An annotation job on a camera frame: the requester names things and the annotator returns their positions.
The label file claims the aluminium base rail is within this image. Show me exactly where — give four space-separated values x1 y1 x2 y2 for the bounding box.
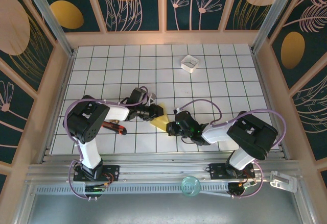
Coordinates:
25 152 302 184

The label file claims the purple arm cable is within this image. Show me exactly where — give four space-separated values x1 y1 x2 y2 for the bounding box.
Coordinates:
176 98 286 200
63 86 151 202

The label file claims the yellow cloth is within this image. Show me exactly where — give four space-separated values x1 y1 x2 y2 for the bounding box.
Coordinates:
150 103 171 133

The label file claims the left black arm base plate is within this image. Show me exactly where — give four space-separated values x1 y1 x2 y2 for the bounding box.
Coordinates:
73 164 121 182

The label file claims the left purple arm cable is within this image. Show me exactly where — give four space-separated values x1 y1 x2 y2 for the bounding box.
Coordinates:
63 86 151 202

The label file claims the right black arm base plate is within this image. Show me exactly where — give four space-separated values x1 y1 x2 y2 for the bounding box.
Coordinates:
208 162 255 180

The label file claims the slotted grey cable duct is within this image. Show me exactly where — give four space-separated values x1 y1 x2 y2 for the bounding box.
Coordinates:
35 183 230 195

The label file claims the right black controller board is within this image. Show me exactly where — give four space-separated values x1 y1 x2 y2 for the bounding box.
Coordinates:
227 182 256 199

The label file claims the black controller board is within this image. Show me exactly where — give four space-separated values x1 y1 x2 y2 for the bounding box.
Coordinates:
84 183 108 201
227 182 256 199

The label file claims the white square box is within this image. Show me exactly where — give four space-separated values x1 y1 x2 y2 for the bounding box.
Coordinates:
180 54 200 73

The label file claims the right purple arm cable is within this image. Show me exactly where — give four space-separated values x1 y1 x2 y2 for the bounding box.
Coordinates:
176 98 286 200

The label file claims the left black controller board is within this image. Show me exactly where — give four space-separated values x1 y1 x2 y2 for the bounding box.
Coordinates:
84 183 108 201

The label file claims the clear round glass cup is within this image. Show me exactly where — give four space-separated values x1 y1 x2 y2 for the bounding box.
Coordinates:
180 175 201 198

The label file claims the aluminium corner post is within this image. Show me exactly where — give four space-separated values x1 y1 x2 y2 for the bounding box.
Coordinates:
250 0 299 54
21 0 76 56

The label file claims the red black utility knife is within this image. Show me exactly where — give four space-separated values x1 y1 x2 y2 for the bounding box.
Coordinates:
102 121 128 136

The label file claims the aluminium side rail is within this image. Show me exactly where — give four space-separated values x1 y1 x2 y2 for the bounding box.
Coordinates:
251 52 292 158
38 52 76 163

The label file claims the grey metal sheet panel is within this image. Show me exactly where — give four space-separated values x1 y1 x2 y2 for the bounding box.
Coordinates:
25 193 311 224

